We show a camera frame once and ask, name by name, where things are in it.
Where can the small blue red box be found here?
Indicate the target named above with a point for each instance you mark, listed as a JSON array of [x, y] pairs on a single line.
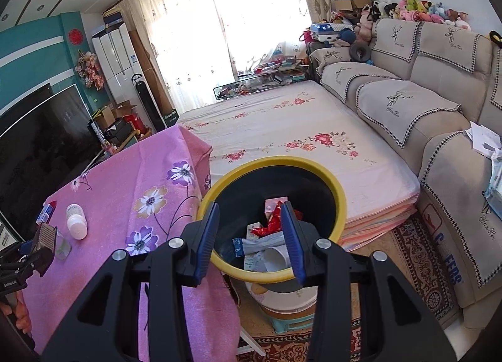
[[46, 213]]

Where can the black trash can yellow rim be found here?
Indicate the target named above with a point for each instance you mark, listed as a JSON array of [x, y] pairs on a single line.
[[313, 189]]

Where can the red round wall ornament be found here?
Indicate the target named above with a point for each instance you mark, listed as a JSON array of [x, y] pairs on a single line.
[[75, 36]]

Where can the tall brown cardboard box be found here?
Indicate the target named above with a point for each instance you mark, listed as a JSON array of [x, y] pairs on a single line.
[[155, 68]]

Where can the white refrigerator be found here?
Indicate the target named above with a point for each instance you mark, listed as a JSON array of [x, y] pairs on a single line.
[[117, 64]]

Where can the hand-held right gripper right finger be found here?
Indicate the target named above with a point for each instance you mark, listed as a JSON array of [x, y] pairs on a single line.
[[294, 244]]

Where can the red snack wrapper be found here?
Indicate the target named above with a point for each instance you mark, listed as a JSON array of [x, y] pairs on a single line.
[[268, 228]]

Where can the white flat box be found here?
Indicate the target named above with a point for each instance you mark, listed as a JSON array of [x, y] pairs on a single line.
[[254, 229]]

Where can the blue star patterned bag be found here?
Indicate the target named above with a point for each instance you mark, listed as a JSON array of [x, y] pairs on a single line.
[[329, 30]]

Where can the large black television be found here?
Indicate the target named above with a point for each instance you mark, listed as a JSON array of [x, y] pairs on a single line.
[[39, 158]]

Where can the open cardboard box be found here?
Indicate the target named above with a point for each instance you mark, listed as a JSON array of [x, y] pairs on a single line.
[[123, 109]]

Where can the white papers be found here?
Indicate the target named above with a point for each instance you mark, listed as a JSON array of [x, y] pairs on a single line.
[[484, 138]]

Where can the cluttered glass coffee table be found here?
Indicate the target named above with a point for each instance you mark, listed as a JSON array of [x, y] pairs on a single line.
[[266, 79]]

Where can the black tower fan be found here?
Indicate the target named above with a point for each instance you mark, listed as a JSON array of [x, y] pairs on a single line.
[[145, 99]]

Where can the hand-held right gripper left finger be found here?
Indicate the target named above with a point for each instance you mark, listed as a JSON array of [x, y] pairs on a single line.
[[206, 244]]

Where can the person's left hand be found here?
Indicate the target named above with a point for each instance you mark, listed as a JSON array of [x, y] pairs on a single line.
[[23, 317]]

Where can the light blue drink carton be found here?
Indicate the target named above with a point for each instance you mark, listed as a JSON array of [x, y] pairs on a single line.
[[255, 246]]

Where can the light blue packets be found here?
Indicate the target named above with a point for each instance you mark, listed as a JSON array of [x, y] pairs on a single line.
[[495, 181]]

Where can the pink strawberry milk carton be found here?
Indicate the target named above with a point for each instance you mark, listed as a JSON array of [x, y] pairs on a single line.
[[273, 205]]

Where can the black keyboard box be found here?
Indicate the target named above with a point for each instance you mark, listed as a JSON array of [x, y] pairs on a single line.
[[97, 132]]

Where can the clear glass cup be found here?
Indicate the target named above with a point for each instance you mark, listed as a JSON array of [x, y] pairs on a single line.
[[62, 248]]

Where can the beige sofa with covers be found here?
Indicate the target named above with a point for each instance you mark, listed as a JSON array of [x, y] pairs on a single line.
[[431, 83]]

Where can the white plastic bottle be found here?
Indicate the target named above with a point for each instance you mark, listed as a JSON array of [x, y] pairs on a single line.
[[77, 224]]

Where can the grey neck pillow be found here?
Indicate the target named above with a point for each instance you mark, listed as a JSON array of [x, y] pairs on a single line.
[[355, 52]]

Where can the green plastic stool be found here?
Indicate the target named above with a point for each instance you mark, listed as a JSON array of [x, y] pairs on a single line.
[[292, 321]]

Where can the pile of plush toys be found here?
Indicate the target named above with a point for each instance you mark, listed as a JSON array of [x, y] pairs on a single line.
[[415, 7]]

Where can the white bucket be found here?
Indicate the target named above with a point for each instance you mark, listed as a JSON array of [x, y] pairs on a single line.
[[282, 297]]

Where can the black wall screen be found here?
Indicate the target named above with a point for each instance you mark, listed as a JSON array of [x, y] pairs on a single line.
[[23, 105]]

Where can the white printed bag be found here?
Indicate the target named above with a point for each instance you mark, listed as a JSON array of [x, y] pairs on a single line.
[[443, 240]]

